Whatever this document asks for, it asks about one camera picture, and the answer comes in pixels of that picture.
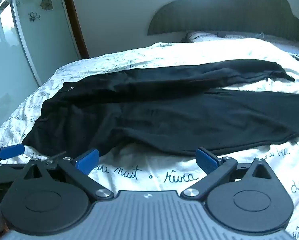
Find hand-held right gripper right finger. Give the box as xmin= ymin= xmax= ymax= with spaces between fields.
xmin=181 ymin=148 xmax=274 ymax=200

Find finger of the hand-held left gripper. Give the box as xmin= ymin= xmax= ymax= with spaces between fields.
xmin=0 ymin=144 xmax=25 ymax=160
xmin=45 ymin=151 xmax=67 ymax=167

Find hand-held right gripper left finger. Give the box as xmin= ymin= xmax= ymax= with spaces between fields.
xmin=23 ymin=149 xmax=114 ymax=201

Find black pants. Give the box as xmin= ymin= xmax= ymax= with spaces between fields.
xmin=22 ymin=59 xmax=299 ymax=157

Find white script-printed bedspread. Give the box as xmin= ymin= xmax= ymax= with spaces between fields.
xmin=0 ymin=38 xmax=299 ymax=240

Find white flowered wardrobe door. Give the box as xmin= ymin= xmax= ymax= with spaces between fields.
xmin=0 ymin=0 xmax=81 ymax=140

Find striped pillow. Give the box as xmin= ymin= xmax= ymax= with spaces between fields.
xmin=182 ymin=30 xmax=265 ymax=43

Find green upholstered headboard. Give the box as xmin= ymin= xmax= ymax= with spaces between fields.
xmin=147 ymin=0 xmax=299 ymax=44

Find brown wooden door frame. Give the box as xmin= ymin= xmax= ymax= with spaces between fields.
xmin=61 ymin=0 xmax=90 ymax=59

